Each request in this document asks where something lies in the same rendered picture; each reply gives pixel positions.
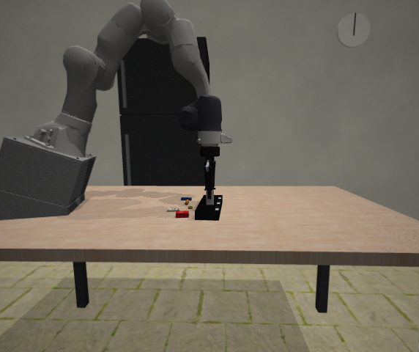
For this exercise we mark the red nine-volt battery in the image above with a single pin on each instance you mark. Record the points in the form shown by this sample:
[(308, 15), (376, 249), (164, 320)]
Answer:
[(182, 214)]

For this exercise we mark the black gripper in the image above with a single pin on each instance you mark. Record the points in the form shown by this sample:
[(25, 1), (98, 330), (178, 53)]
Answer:
[(209, 171)]

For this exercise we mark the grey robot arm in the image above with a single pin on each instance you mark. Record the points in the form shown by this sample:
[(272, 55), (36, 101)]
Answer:
[(87, 71)]

